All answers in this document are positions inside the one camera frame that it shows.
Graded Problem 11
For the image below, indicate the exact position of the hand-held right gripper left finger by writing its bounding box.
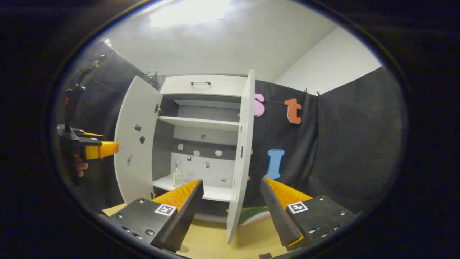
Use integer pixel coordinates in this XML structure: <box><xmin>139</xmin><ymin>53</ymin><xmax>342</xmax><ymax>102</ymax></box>
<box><xmin>99</xmin><ymin>179</ymin><xmax>204</xmax><ymax>253</ymax></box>

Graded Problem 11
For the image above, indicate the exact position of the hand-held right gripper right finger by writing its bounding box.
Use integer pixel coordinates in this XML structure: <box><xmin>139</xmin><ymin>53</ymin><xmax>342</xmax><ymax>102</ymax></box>
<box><xmin>260</xmin><ymin>177</ymin><xmax>356</xmax><ymax>251</ymax></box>

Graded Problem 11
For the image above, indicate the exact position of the clear glass bottle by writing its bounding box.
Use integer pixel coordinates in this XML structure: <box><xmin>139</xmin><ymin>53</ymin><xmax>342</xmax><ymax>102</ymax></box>
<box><xmin>172</xmin><ymin>159</ymin><xmax>184</xmax><ymax>188</ymax></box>

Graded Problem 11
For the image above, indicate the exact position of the white cabinet door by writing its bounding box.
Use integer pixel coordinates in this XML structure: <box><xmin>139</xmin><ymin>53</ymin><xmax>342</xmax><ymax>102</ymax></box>
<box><xmin>114</xmin><ymin>76</ymin><xmax>164</xmax><ymax>205</ymax></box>
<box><xmin>226</xmin><ymin>69</ymin><xmax>256</xmax><ymax>245</ymax></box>

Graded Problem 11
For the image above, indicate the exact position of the white cabinet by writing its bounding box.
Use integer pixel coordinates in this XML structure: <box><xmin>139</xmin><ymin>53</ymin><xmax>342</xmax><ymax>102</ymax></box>
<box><xmin>151</xmin><ymin>74</ymin><xmax>252</xmax><ymax>224</ymax></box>

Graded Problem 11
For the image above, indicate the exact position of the white cabinet drawer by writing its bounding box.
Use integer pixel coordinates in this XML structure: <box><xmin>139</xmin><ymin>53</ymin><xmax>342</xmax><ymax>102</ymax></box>
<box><xmin>160</xmin><ymin>74</ymin><xmax>248</xmax><ymax>97</ymax></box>

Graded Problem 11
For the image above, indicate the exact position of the watermelon slice toy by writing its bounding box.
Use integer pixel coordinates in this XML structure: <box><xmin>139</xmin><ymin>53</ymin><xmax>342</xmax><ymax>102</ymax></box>
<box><xmin>239</xmin><ymin>206</ymin><xmax>271</xmax><ymax>226</ymax></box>

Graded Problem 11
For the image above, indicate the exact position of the black backdrop cloth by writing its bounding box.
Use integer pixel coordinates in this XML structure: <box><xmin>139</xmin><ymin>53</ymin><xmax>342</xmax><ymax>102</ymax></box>
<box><xmin>54</xmin><ymin>50</ymin><xmax>408</xmax><ymax>216</ymax></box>

